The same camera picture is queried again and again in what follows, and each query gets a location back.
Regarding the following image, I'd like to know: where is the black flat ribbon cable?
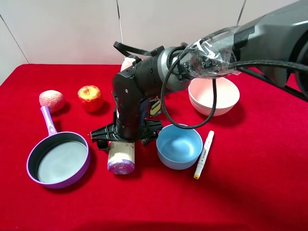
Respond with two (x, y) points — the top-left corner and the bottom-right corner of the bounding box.
(113, 41), (161, 61)

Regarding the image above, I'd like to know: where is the purple toy frying pan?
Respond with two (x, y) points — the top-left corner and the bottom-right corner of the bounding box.
(26, 106), (91, 189)

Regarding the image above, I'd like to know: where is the dark green pump bottle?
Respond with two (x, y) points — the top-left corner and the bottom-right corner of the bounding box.
(145, 96), (162, 119)

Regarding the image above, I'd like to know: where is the black braided cable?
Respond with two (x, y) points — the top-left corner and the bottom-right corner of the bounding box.
(160, 25), (308, 129)

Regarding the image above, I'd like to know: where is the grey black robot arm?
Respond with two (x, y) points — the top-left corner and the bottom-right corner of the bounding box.
(90, 0), (308, 150)

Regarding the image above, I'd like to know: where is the white yellow marker pen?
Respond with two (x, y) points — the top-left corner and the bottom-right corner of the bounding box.
(194, 130), (215, 180)

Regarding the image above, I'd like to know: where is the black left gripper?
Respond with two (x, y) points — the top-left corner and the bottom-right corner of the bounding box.
(90, 56), (162, 150)

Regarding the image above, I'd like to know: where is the pink foam peach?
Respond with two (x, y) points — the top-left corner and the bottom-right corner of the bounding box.
(39, 90), (66, 113)

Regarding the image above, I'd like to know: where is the purple trash bag roll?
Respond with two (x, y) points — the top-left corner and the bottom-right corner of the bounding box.
(107, 141), (135, 175)

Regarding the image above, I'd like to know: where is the pink plastic bowl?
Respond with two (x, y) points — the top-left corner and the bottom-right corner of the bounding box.
(188, 77), (240, 116)

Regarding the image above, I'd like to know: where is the blue plastic bowl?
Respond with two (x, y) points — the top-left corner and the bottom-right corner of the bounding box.
(156, 125), (204, 170)

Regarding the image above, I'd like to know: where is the red velvet tablecloth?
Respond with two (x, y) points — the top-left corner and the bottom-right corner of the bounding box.
(0, 64), (308, 231)

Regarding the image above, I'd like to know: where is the red yellow foam apple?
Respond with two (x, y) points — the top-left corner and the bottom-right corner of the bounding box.
(77, 85), (104, 112)

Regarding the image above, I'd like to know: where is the pink rolled towel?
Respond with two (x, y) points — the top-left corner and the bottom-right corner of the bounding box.
(120, 57), (136, 71)

